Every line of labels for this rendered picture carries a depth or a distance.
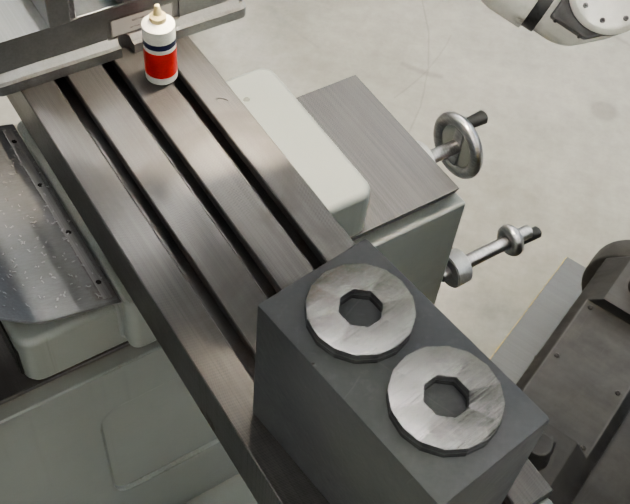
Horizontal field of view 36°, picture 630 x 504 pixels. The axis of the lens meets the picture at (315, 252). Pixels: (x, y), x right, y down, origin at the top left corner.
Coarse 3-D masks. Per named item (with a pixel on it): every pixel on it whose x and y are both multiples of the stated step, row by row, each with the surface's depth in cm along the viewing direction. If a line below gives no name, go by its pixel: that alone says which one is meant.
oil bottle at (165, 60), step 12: (156, 12) 113; (144, 24) 114; (156, 24) 113; (168, 24) 114; (144, 36) 114; (156, 36) 113; (168, 36) 114; (144, 48) 116; (156, 48) 115; (168, 48) 115; (144, 60) 118; (156, 60) 116; (168, 60) 117; (156, 72) 118; (168, 72) 118; (156, 84) 120
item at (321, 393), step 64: (384, 256) 83; (320, 320) 76; (384, 320) 77; (448, 320) 79; (256, 384) 88; (320, 384) 76; (384, 384) 75; (448, 384) 75; (512, 384) 76; (320, 448) 83; (384, 448) 72; (448, 448) 71; (512, 448) 72
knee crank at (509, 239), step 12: (504, 228) 162; (516, 228) 161; (528, 228) 164; (504, 240) 162; (516, 240) 161; (528, 240) 165; (456, 252) 157; (480, 252) 160; (492, 252) 160; (516, 252) 162; (456, 264) 156; (468, 264) 156; (444, 276) 157; (456, 276) 156; (468, 276) 157
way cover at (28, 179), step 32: (0, 128) 123; (0, 160) 119; (32, 160) 121; (0, 192) 115; (32, 192) 117; (0, 224) 112; (64, 224) 115; (0, 256) 108; (32, 256) 110; (64, 256) 111; (0, 288) 103; (32, 288) 106; (64, 288) 108; (96, 288) 109; (0, 320) 99; (32, 320) 103
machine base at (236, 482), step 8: (232, 480) 168; (240, 480) 168; (216, 488) 167; (224, 488) 167; (232, 488) 167; (240, 488) 167; (248, 488) 167; (200, 496) 165; (208, 496) 166; (216, 496) 166; (224, 496) 166; (232, 496) 166; (240, 496) 166; (248, 496) 166
